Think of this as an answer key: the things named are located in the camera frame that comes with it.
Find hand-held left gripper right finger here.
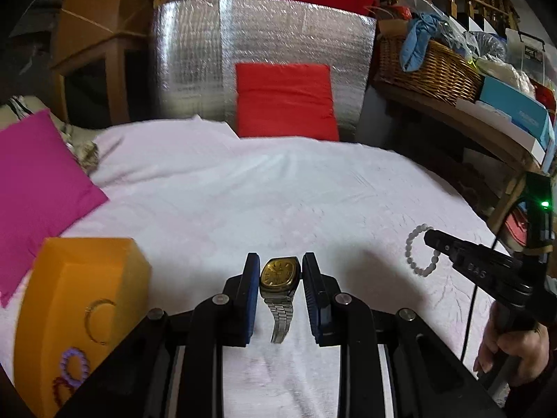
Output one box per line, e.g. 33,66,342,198
303,253,505,418

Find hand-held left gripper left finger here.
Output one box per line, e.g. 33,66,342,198
56,253,261,418

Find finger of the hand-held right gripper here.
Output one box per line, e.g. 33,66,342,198
424,229,534,299

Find gold wrist watch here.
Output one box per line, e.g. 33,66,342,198
260,256,302,344

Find white bead bracelet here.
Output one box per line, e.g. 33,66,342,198
405,225,441,278

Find orange box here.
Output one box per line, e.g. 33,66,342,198
13,237,152,418

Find purple bead bracelet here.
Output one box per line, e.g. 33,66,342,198
60,347,91,387

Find person's right hand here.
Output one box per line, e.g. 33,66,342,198
473,305,551,387

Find red shoe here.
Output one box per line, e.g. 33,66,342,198
500,207,529,253

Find white embossed blanket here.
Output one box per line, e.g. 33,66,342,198
0,115,512,418

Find flat white box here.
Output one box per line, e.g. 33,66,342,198
455,98,547,164

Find wooden shelf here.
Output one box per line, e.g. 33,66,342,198
374,79,540,227

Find teal cardboard box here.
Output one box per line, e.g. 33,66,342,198
479,74,555,149

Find gold bangle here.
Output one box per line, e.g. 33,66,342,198
84,299,118,344

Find clear plastic case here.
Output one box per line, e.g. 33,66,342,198
505,28,557,85

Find wicker basket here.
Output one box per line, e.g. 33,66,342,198
375,35,485,105

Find red pillow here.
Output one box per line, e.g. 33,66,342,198
235,63,340,142

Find clear plastic bags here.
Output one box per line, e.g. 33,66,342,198
407,0,508,59

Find beige patterned cloth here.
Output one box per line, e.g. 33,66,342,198
0,95,102,176

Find blue cloth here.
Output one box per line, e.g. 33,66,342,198
400,12,449,72

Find silver foil insulation sheet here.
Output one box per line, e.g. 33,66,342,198
152,0,377,141

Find pink pillow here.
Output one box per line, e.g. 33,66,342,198
0,110,109,308

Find black cable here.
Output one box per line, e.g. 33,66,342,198
460,198,534,364

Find dark red bead bracelet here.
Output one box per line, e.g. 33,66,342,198
52,377,72,407

